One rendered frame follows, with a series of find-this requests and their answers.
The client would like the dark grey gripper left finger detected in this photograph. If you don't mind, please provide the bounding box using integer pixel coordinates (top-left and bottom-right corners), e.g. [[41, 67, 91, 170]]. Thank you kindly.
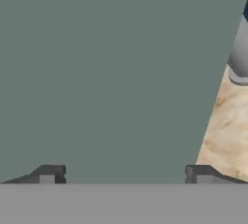
[[0, 164, 68, 184]]

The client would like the grey-green cabinet side panel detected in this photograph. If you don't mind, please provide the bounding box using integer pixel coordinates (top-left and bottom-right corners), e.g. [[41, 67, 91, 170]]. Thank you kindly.
[[0, 0, 248, 184]]

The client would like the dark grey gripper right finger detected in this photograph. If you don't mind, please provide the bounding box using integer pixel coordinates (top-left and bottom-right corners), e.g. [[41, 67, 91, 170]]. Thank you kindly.
[[184, 164, 248, 184]]

